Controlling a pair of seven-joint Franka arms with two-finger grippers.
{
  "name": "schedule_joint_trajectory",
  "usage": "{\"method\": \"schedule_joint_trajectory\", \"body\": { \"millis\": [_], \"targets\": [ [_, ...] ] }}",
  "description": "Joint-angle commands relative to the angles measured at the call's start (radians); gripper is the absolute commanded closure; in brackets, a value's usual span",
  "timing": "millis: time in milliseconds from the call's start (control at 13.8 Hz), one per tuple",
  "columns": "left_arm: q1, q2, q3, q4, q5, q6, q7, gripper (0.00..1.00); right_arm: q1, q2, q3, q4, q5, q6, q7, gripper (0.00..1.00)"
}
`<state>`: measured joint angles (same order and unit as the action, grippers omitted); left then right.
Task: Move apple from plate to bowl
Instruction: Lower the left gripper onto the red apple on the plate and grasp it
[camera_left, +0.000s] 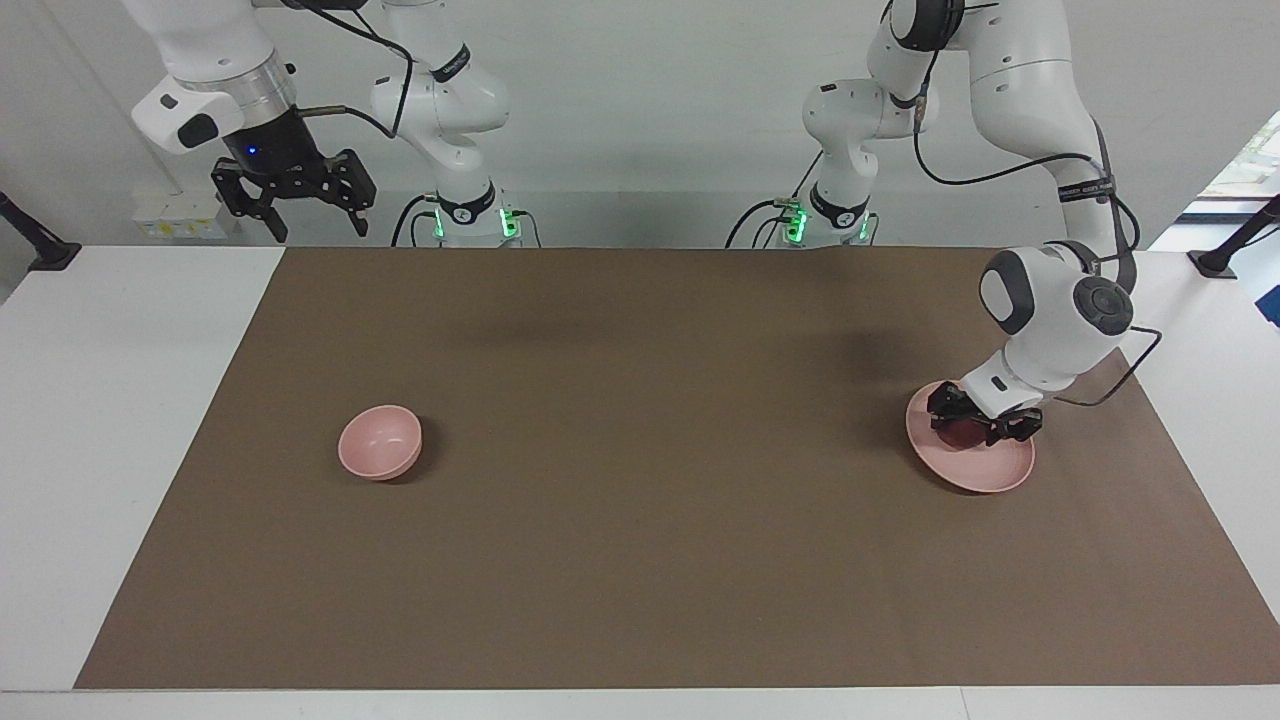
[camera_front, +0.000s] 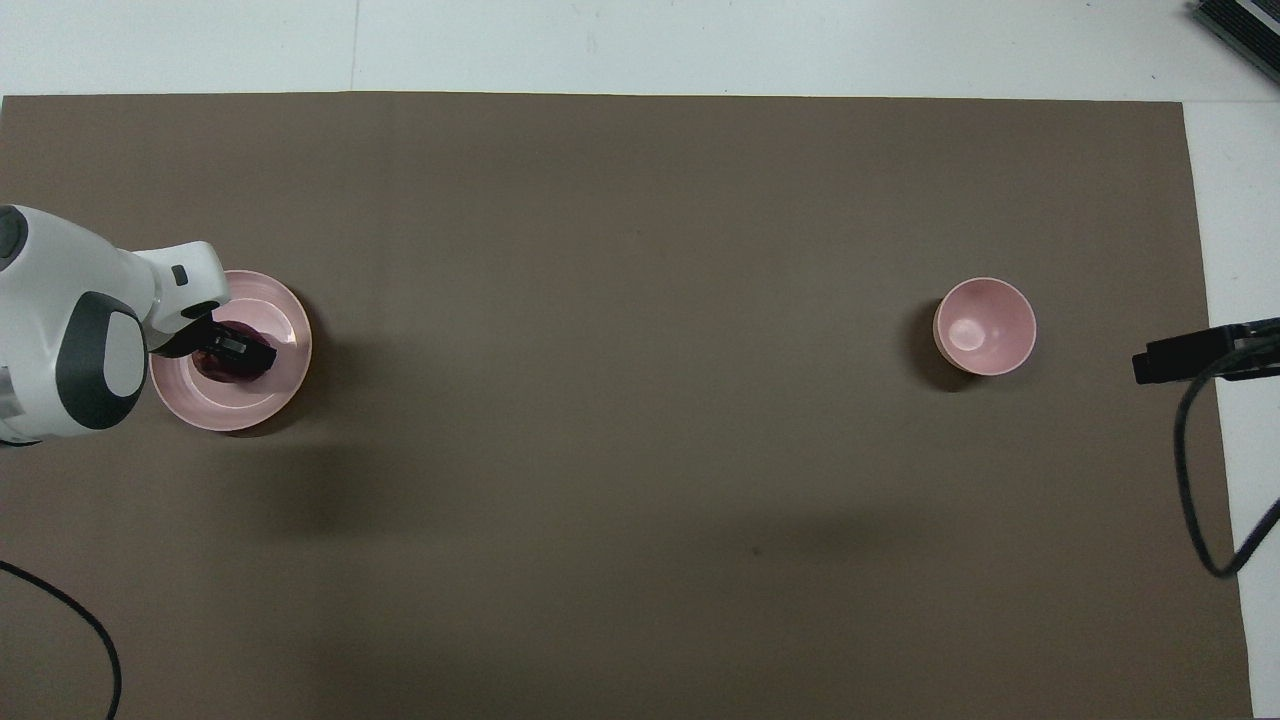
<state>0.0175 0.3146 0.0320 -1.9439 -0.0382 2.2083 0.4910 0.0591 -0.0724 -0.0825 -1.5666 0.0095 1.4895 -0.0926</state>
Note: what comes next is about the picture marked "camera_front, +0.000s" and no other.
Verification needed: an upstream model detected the pink bowl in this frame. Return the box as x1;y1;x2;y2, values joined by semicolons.
933;278;1037;377

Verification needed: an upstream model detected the black ribbed device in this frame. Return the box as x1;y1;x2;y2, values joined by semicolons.
1190;0;1280;86

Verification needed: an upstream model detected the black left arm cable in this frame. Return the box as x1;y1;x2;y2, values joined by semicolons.
0;560;123;720

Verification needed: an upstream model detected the dark red apple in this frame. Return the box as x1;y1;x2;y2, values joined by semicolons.
195;320;273;386

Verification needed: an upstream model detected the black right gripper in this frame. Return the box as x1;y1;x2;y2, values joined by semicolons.
1132;318;1280;385

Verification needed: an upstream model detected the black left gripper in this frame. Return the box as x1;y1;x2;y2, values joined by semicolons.
150;315;276;373

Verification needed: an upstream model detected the pink plate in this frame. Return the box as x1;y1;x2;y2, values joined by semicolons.
150;270;313;433

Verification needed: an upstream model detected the brown table mat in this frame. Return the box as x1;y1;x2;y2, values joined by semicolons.
0;92;1253;720

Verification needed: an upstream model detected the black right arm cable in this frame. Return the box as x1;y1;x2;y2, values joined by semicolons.
1175;340;1280;579

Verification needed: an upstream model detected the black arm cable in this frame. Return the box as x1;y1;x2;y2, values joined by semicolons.
1175;340;1280;579
0;560;123;720

